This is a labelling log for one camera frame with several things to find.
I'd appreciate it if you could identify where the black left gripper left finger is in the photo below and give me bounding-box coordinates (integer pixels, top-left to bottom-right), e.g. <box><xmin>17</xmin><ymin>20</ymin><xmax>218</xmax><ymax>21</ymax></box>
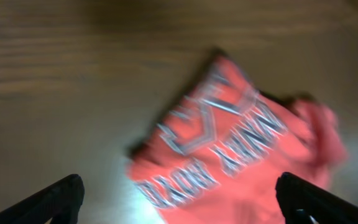
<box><xmin>0</xmin><ymin>174</ymin><xmax>85</xmax><ymax>224</ymax></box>

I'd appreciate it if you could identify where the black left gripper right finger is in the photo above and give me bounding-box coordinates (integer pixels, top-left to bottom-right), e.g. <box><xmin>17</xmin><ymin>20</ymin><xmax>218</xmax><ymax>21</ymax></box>
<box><xmin>275</xmin><ymin>172</ymin><xmax>358</xmax><ymax>224</ymax></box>

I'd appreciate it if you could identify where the red printed t-shirt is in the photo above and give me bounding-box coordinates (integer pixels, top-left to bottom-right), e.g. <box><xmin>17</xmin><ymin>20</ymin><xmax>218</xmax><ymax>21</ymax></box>
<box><xmin>128</xmin><ymin>54</ymin><xmax>347</xmax><ymax>223</ymax></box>

